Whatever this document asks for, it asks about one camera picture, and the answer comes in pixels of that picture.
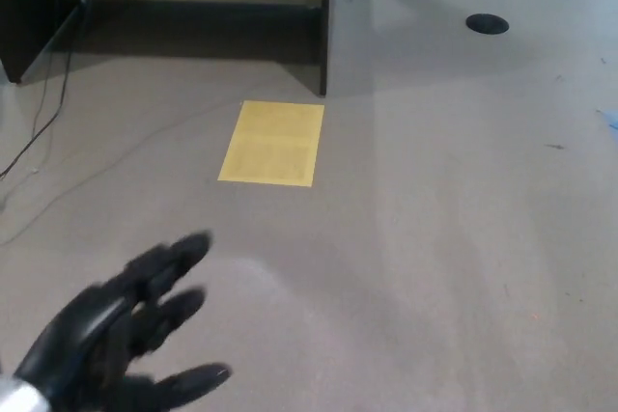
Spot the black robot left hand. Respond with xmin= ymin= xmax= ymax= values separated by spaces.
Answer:
xmin=12 ymin=231 xmax=233 ymax=412

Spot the yellow paper sheet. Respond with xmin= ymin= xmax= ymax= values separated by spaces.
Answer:
xmin=216 ymin=99 xmax=325 ymax=187

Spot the black floor cable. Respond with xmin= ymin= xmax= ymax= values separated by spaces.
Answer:
xmin=0 ymin=0 xmax=101 ymax=178

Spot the black round floor cover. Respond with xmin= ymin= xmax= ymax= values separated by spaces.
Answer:
xmin=464 ymin=13 xmax=511 ymax=37

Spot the thin dark floor cable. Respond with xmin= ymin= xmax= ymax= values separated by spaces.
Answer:
xmin=0 ymin=47 xmax=55 ymax=184

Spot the dark wooden desk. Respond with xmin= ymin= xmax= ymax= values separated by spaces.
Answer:
xmin=0 ymin=0 xmax=342 ymax=97

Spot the thin grey floor cable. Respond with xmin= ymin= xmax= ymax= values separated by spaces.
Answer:
xmin=0 ymin=100 xmax=245 ymax=247

